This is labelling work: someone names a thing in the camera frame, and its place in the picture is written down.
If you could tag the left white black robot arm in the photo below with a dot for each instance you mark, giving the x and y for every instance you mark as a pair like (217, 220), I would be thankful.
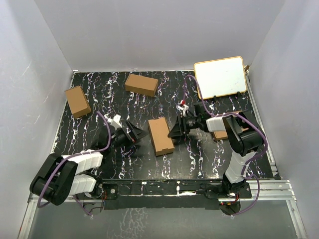
(62, 176)

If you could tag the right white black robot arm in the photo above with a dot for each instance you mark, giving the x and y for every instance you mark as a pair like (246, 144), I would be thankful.
(244, 136)

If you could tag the flat cardboard stack right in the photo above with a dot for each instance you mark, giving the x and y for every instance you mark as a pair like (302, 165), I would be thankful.
(222, 135)

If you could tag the folded cardboard box back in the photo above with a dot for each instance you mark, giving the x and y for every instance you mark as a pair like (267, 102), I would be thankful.
(141, 85)

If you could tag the yellow framed whiteboard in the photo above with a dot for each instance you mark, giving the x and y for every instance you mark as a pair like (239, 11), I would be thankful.
(220, 77)

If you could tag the small cardboard box left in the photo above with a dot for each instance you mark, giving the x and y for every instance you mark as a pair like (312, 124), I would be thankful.
(78, 102)

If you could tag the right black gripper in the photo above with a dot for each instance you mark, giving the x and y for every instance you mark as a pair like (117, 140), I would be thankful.
(180, 127)

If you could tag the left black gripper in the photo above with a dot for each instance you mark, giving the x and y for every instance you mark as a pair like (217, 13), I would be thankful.
(135, 134)

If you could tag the black base bar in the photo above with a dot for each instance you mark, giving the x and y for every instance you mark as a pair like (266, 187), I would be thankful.
(163, 193)

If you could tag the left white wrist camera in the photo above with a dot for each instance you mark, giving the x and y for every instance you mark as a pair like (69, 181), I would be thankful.
(115, 121)

